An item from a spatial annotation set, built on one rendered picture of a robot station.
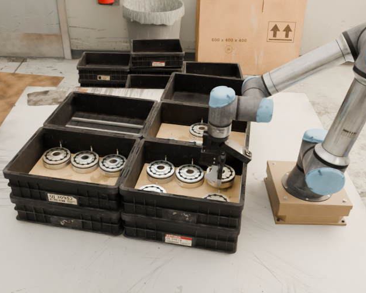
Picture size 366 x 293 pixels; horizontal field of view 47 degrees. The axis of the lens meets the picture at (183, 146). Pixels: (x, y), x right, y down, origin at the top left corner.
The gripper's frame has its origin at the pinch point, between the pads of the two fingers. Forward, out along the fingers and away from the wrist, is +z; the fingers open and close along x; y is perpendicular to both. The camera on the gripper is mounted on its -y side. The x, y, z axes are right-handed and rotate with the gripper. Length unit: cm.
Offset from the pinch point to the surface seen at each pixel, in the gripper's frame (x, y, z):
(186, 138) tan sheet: -29.6, 16.8, 5.4
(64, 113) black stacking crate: -29, 70, 0
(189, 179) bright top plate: 0.5, 11.0, 1.2
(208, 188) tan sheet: 0.7, 4.0, 4.2
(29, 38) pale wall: -267, 219, 77
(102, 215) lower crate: 18.6, 37.4, 6.4
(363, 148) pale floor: -164, -101, 93
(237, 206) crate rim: 18.3, -6.5, -6.5
